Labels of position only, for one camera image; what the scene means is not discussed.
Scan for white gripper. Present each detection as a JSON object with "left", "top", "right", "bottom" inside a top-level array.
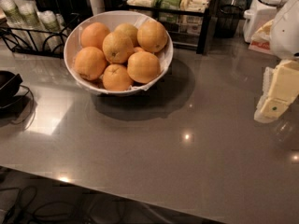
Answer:
[{"left": 254, "top": 0, "right": 299, "bottom": 123}]

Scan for small hidden orange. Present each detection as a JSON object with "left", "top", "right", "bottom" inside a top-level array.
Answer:
[{"left": 134, "top": 47, "right": 145, "bottom": 52}]

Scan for white bowl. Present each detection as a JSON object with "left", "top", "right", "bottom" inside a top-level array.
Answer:
[{"left": 64, "top": 10, "right": 173, "bottom": 96}]

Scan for orange printed paper packet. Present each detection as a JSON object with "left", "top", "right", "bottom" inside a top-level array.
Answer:
[{"left": 249, "top": 20, "right": 273, "bottom": 55}]

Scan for white appliance with bowls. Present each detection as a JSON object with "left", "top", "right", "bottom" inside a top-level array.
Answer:
[{"left": 243, "top": 0, "right": 288, "bottom": 43}]

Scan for black condiment shelf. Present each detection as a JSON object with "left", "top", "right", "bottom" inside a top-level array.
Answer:
[{"left": 119, "top": 0, "right": 214, "bottom": 53}]

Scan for green tea packets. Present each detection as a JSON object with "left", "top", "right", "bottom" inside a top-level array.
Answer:
[{"left": 154, "top": 0, "right": 181, "bottom": 10}]

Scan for white paper cup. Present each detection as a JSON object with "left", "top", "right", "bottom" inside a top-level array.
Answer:
[{"left": 85, "top": 0, "right": 107, "bottom": 16}]

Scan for stacked plastic cups right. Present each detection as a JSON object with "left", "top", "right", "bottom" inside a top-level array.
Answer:
[{"left": 39, "top": 10, "right": 61, "bottom": 33}]

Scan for stacked plastic cups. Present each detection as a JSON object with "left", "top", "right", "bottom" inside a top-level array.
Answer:
[
  {"left": 0, "top": 0, "right": 22, "bottom": 26},
  {"left": 19, "top": 3, "right": 40, "bottom": 29},
  {"left": 39, "top": 10, "right": 61, "bottom": 33}
]

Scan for stacked plastic cups middle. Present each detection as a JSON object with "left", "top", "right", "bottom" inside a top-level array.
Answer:
[{"left": 19, "top": 3, "right": 40, "bottom": 29}]

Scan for black device on left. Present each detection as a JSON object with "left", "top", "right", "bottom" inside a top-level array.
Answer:
[{"left": 0, "top": 70, "right": 22, "bottom": 108}]

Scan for stacked plastic cups left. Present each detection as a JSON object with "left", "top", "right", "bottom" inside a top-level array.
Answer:
[{"left": 0, "top": 0, "right": 22, "bottom": 26}]

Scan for black wire basket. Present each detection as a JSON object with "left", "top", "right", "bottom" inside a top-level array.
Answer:
[{"left": 214, "top": 5, "right": 243, "bottom": 38}]

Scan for black wire cup rack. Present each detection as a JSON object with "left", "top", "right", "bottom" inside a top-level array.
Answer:
[{"left": 0, "top": 13, "right": 79, "bottom": 58}]

